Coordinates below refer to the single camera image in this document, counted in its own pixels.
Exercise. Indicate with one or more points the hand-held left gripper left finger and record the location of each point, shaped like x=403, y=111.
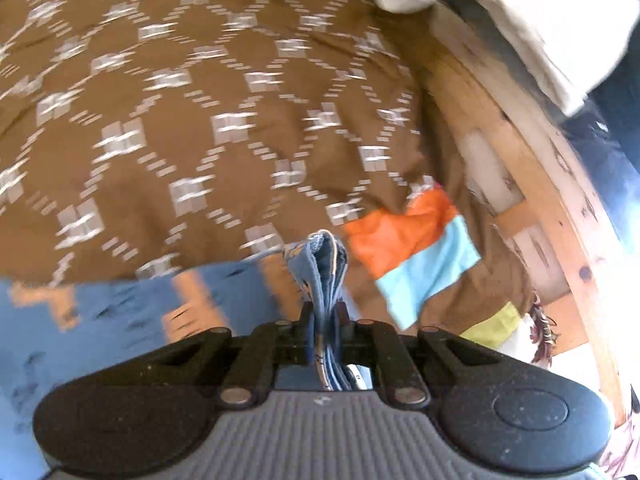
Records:
x=306, y=332

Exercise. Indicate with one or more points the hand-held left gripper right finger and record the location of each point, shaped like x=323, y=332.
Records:
x=344, y=330

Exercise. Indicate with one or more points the blue printed pants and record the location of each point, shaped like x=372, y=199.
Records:
x=125, y=310

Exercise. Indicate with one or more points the colour-block bedsheet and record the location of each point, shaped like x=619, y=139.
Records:
x=425, y=260

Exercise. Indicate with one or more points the brown patterned blanket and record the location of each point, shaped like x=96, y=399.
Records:
x=200, y=85

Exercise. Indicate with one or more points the wooden bed frame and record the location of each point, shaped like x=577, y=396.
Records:
x=550, y=210

